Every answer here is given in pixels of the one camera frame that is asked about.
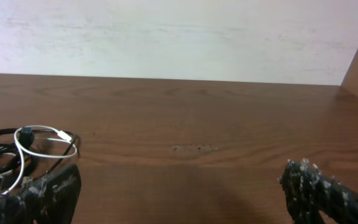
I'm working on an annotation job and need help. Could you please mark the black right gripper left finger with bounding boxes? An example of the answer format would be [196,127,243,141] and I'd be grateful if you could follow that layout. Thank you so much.
[0,164,81,224]

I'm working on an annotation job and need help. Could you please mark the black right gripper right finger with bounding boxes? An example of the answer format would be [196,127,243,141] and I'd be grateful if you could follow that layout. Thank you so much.
[279,159,358,224]

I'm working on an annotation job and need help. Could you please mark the white USB cable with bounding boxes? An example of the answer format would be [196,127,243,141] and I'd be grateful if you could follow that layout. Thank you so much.
[0,125,78,202]

